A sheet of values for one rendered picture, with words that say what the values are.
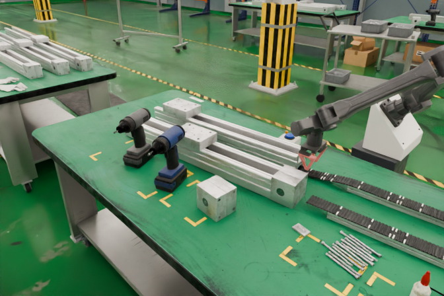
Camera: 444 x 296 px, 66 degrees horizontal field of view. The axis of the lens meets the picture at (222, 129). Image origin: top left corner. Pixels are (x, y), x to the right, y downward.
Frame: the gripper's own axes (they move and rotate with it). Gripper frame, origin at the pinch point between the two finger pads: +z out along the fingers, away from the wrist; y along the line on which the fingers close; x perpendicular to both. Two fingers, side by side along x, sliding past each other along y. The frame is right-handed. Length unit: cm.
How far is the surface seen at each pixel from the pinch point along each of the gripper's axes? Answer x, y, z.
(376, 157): 16.8, -32.2, 5.6
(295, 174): 1.6, 17.6, -4.9
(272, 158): -14.3, 5.4, 0.5
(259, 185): -8.4, 24.4, 0.5
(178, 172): -35, 39, -1
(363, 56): -121, -474, 66
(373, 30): -64, -291, -6
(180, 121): -66, 6, -1
